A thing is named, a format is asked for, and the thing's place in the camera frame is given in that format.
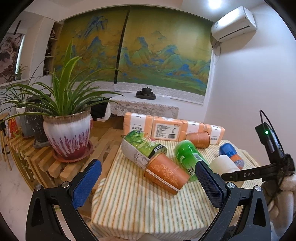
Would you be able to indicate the orange paper cup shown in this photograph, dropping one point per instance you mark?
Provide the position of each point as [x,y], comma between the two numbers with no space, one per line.
[199,140]
[165,173]

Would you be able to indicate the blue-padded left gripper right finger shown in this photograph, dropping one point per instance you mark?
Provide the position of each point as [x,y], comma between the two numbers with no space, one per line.
[243,213]

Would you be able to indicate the orange tissue pack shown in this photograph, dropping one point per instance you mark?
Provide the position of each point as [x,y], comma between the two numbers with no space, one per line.
[215,133]
[164,128]
[134,121]
[190,127]

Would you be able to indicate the white air conditioner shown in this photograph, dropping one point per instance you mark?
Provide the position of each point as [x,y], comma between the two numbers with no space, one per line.
[235,23]

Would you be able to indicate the green spider plant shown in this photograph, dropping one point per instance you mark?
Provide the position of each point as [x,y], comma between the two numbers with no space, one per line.
[67,95]

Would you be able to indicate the orange paper cup far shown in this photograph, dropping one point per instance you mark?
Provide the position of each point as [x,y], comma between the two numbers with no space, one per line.
[199,140]

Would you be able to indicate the wooden slatted plant stand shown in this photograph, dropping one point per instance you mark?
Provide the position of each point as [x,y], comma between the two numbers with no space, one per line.
[39,166]

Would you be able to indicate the green plastic bottle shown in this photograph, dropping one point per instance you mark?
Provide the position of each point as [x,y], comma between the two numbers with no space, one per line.
[187,155]

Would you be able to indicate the white red flower pot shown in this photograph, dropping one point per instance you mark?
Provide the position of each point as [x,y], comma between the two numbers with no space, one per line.
[69,134]

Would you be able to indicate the landscape painting left panel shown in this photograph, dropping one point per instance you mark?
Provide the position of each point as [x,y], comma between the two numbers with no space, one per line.
[96,36]

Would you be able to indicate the blue orange bottle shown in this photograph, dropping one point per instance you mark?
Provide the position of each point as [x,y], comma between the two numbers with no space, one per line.
[229,150]

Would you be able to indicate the wooden wall shelf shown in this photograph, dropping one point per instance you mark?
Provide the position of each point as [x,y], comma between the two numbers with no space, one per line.
[51,48]

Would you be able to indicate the landscape painting panel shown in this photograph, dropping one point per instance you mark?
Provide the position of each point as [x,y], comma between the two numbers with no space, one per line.
[96,36]
[166,48]

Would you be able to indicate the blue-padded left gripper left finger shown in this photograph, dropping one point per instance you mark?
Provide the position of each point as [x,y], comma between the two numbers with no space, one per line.
[42,220]

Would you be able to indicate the landscape painting right panel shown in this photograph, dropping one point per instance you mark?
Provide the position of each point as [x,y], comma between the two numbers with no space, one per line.
[166,48]

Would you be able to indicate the white cup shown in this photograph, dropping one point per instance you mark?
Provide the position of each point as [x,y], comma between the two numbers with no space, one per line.
[223,164]

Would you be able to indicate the striped table cloth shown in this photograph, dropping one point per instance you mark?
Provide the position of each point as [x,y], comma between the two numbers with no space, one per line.
[127,205]

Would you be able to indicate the black teapot set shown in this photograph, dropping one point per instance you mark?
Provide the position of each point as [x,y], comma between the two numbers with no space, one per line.
[146,93]

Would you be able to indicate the red leaf wall picture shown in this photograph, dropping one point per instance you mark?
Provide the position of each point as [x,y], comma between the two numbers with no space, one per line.
[10,46]

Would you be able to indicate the orange paper cup near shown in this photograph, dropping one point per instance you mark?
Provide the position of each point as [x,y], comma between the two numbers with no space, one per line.
[165,173]

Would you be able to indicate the green label tea bottle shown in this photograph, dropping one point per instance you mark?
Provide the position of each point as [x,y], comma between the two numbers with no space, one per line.
[140,148]

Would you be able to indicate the dark speckled flower pot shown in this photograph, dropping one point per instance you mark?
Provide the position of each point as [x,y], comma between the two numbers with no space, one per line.
[36,123]

